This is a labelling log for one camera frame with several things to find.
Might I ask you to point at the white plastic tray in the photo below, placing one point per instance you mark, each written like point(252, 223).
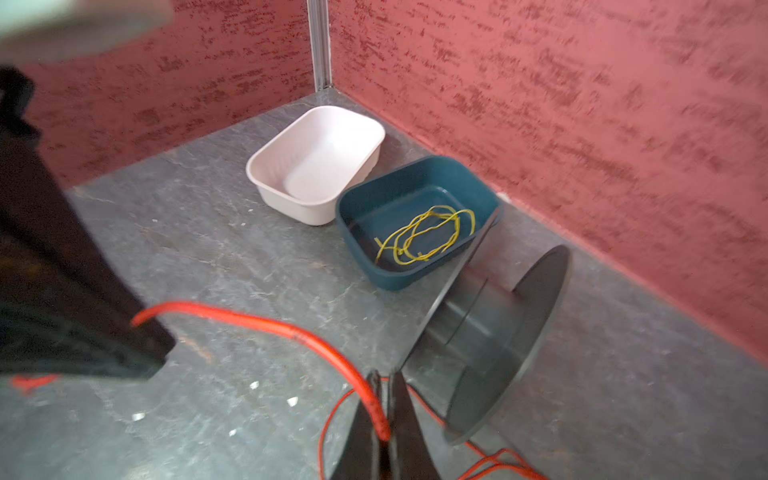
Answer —
point(303, 170)

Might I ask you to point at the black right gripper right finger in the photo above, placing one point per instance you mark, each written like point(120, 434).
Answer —
point(408, 455)

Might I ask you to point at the black cable spool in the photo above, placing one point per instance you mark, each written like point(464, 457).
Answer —
point(494, 333)

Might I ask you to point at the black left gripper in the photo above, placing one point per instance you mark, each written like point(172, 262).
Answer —
point(64, 311)

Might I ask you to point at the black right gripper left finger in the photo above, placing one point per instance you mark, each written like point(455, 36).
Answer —
point(361, 457)

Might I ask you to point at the teal plastic tray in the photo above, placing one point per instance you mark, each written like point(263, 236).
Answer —
point(404, 224)

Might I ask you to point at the left aluminium corner post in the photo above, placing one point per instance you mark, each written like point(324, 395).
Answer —
point(320, 42)

